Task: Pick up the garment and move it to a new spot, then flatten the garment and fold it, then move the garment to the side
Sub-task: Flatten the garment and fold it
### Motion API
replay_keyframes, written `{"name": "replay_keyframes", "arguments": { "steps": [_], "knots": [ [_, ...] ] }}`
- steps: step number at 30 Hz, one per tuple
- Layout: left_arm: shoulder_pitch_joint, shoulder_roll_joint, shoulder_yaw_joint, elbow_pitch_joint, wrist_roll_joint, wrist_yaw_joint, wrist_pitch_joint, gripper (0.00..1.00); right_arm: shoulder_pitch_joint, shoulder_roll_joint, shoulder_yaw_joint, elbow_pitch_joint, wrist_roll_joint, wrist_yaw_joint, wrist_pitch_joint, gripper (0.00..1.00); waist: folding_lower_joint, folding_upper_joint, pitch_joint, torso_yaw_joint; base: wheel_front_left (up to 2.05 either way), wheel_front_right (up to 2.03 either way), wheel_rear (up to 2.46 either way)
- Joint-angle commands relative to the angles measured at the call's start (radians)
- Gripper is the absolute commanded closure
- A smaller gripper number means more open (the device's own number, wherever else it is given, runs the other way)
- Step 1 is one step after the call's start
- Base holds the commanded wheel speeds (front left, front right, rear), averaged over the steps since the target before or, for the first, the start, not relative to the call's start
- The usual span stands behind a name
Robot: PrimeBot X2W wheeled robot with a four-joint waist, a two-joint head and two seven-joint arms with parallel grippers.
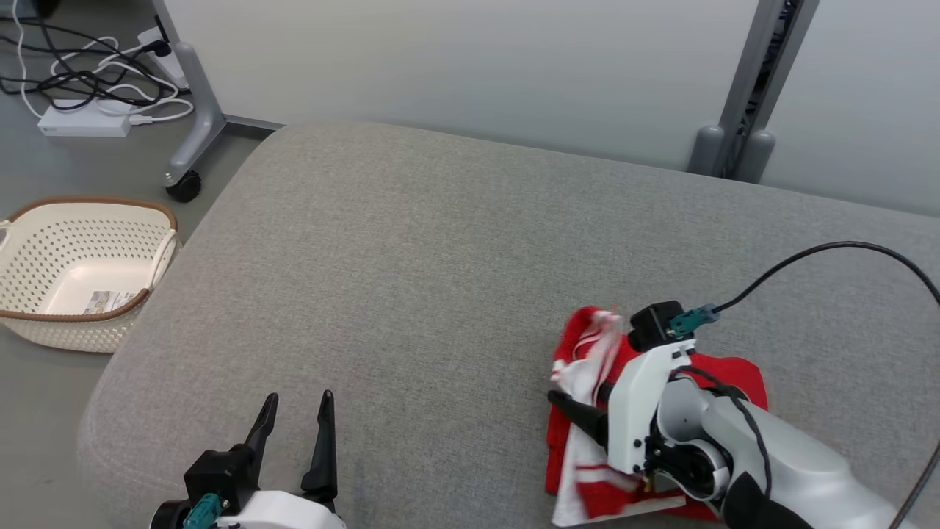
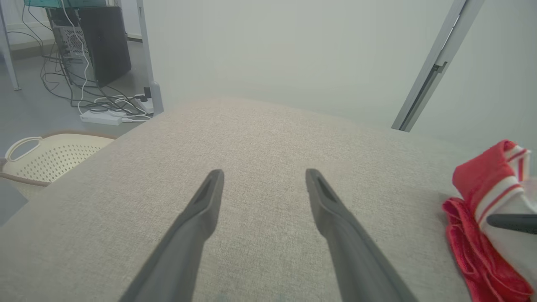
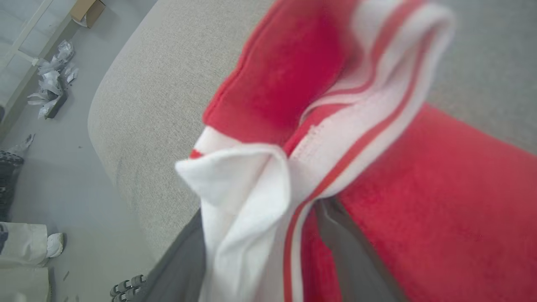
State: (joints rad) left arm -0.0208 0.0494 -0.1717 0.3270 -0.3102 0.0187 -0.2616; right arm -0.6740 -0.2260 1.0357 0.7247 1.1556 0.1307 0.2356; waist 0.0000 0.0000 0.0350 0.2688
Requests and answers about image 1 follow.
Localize grey trolley leg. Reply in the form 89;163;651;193
151;0;286;193

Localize white floor cable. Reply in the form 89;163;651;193
13;0;196;124

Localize black caster wheel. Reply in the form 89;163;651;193
165;170;203;204

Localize printed paper label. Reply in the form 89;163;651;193
83;290;141;316

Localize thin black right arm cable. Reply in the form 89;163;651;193
672;366;773;502

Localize white power adapter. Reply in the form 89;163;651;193
38;99;134;139

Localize red and white Bulls jersey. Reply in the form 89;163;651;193
545;306;770;528

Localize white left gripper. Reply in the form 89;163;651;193
215;390;347;529

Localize cream plastic laundry basket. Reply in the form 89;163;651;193
0;196;181;354

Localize white power strip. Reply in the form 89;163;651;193
136;26;190;90

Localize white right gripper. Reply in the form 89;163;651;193
547;341;695;475

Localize grey double partition post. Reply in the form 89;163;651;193
687;0;820;184

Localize black floor cable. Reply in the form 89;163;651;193
0;15;173;111

